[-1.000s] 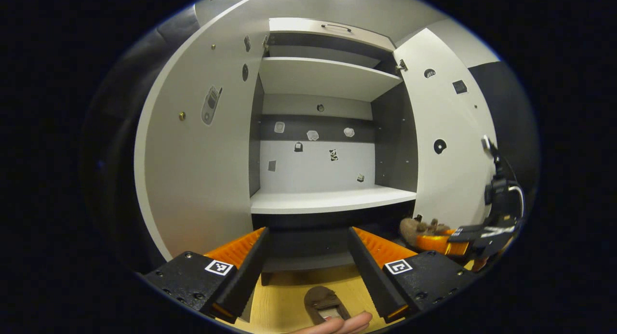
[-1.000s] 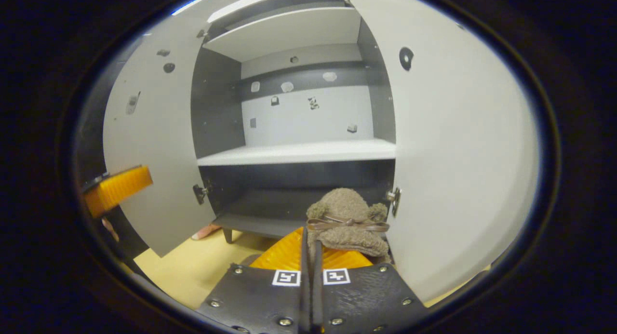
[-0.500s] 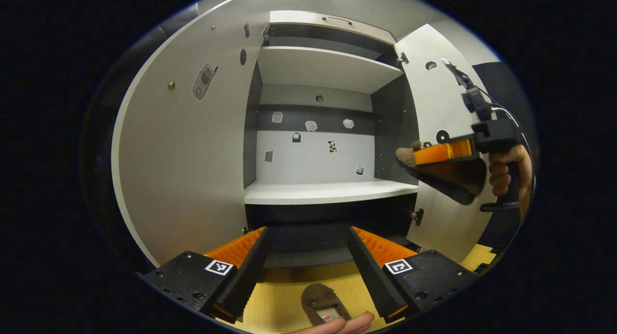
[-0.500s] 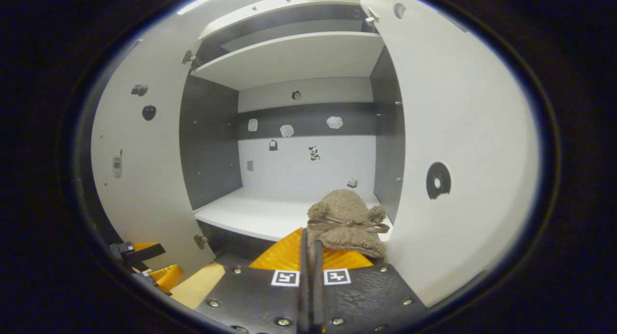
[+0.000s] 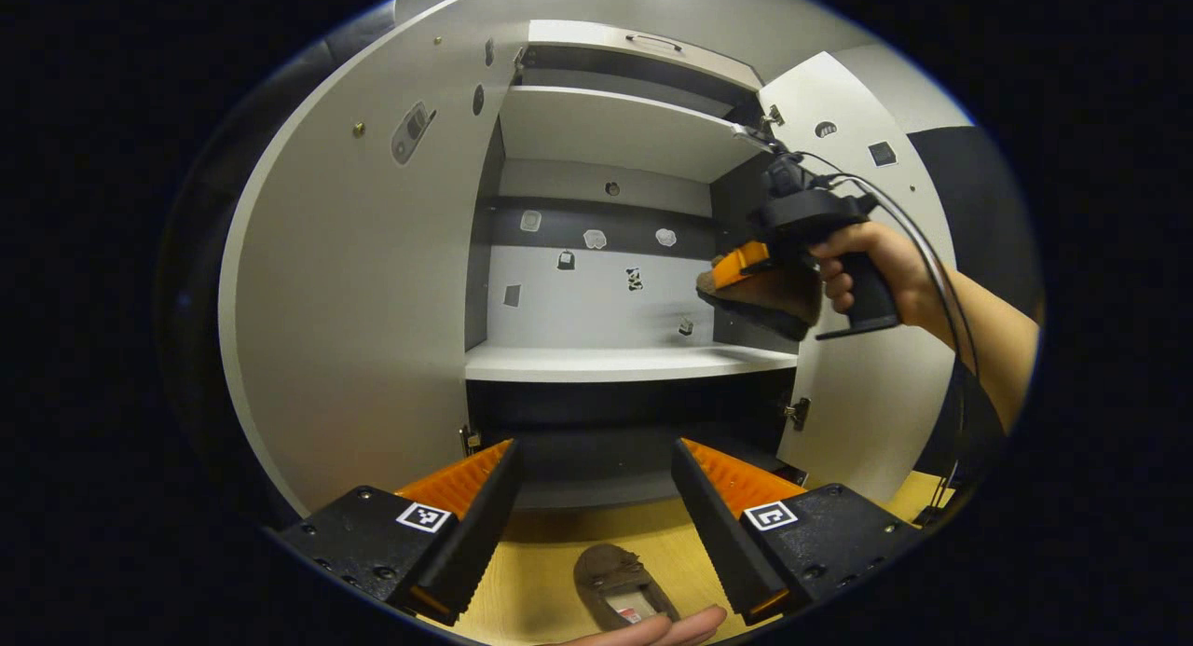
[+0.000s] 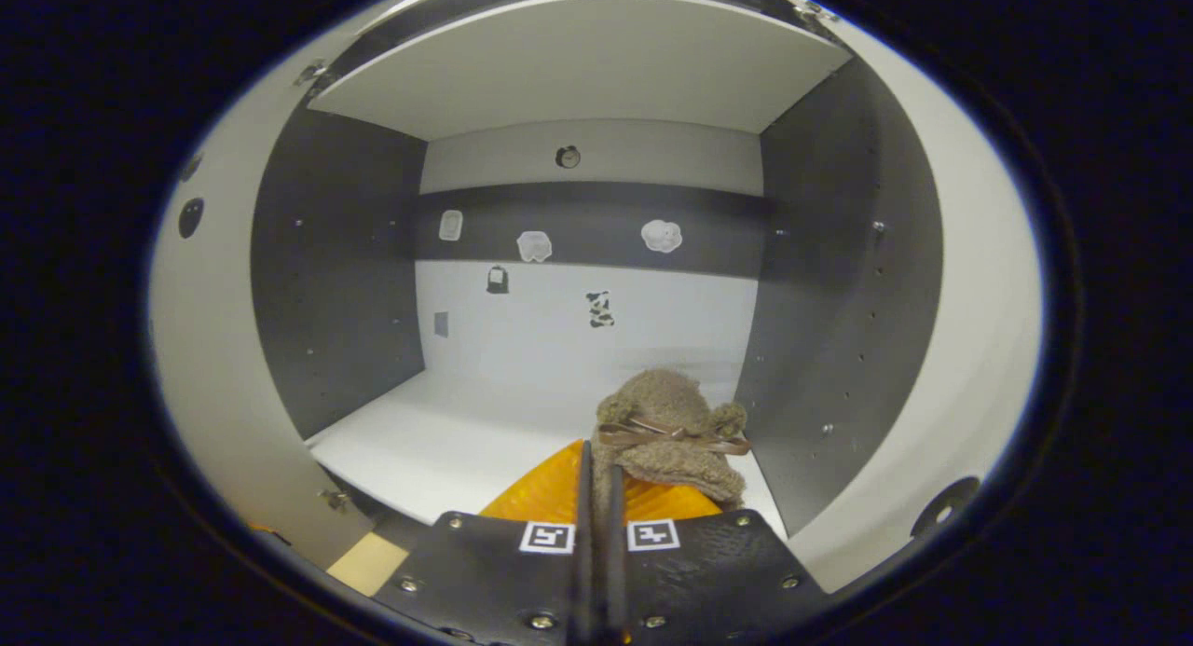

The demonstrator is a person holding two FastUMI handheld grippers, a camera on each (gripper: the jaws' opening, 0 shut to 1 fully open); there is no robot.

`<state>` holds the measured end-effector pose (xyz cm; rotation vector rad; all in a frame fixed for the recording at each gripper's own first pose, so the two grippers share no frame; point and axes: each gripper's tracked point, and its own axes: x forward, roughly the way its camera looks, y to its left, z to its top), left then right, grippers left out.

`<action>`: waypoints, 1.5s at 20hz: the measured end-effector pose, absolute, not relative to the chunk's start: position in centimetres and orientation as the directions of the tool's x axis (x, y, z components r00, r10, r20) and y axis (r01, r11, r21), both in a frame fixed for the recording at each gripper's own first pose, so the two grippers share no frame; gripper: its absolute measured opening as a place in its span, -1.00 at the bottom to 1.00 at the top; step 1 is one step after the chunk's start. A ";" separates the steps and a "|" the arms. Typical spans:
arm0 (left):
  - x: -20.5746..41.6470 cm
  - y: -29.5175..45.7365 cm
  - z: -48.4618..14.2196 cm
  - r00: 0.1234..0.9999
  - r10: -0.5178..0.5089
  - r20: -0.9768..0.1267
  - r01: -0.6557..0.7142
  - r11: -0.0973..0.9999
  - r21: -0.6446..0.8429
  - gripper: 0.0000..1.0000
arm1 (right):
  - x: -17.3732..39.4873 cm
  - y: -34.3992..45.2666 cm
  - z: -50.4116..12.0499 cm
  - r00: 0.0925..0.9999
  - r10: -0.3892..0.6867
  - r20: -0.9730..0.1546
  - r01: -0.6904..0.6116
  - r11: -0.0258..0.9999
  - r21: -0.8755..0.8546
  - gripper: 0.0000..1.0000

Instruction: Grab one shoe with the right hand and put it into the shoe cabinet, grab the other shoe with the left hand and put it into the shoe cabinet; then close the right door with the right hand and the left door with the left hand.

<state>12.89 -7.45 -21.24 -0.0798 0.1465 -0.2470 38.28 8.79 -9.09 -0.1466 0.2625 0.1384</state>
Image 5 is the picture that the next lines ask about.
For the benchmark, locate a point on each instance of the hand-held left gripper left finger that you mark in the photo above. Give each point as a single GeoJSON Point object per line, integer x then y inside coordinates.
{"type": "Point", "coordinates": [475, 543]}

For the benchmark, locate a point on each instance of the brown fuzzy shoe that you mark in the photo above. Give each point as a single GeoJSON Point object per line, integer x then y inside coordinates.
{"type": "Point", "coordinates": [596, 576]}
{"type": "Point", "coordinates": [764, 301]}

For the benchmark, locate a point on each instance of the white shoe cabinet door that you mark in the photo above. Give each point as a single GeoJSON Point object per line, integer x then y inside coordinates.
{"type": "Point", "coordinates": [354, 301]}
{"type": "Point", "coordinates": [876, 413]}

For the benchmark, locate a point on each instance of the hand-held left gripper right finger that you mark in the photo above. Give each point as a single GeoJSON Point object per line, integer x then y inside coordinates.
{"type": "Point", "coordinates": [718, 543]}

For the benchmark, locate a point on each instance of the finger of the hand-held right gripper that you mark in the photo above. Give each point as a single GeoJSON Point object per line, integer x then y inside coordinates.
{"type": "Point", "coordinates": [741, 264]}

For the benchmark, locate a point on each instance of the white cabinet drawer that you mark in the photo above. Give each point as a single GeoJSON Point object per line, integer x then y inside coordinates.
{"type": "Point", "coordinates": [596, 45]}

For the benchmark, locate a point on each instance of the white shoe cabinet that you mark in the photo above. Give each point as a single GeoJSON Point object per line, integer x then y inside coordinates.
{"type": "Point", "coordinates": [606, 301]}

